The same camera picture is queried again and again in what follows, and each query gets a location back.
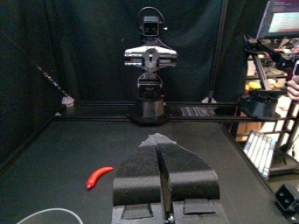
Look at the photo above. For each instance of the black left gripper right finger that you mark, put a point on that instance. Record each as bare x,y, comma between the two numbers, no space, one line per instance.
188,172

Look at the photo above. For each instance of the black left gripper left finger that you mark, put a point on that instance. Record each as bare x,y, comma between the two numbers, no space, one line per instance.
133,175

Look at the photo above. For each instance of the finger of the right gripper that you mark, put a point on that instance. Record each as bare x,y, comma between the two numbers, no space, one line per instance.
155,59
145,59

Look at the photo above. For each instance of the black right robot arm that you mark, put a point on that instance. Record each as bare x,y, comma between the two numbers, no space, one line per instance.
149,105

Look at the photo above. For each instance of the red toy chile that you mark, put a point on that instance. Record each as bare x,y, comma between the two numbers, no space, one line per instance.
97,175

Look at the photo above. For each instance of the person's hand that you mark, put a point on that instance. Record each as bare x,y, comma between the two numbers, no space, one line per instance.
293,89

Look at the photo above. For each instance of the grey tape patch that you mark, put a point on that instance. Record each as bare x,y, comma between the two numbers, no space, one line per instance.
157,138

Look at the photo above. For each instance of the black cloth curtain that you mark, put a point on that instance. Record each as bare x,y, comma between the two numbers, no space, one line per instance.
89,46

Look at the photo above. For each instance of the white slatted rack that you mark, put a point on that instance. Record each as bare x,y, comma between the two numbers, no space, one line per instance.
259,151

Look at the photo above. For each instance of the brown cardboard box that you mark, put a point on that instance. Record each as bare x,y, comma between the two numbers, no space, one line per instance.
247,129

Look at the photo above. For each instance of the yellow toy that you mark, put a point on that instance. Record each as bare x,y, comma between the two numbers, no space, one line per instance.
253,85

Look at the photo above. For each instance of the white tag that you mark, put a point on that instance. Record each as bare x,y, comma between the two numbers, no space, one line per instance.
68,101

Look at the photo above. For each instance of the black box with holes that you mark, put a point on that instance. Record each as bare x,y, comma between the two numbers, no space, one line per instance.
287,198

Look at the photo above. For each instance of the computer monitor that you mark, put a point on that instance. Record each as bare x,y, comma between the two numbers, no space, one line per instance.
280,18

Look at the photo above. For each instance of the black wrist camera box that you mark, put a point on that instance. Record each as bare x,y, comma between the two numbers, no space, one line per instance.
149,26

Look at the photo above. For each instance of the black vertical frame pole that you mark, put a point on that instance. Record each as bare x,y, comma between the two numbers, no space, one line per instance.
217,49

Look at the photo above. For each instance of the black horizontal frame rail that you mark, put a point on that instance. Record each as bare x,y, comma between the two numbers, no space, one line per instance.
97,118

